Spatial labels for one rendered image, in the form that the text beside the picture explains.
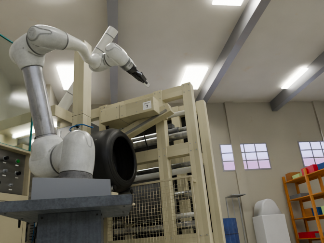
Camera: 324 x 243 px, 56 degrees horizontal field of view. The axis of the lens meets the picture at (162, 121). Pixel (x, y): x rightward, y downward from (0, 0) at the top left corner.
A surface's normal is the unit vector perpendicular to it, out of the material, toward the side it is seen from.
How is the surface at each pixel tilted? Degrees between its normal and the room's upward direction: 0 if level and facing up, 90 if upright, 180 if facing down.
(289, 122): 90
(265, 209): 90
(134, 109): 90
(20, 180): 90
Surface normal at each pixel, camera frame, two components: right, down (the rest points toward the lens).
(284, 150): 0.14, -0.37
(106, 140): 0.32, -0.63
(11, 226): 0.91, -0.22
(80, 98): -0.40, -0.31
